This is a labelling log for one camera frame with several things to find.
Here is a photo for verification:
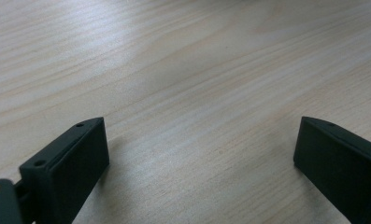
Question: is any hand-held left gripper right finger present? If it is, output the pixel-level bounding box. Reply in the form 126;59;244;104
293;116;371;224

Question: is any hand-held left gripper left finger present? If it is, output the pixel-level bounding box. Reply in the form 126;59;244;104
19;117;110;224

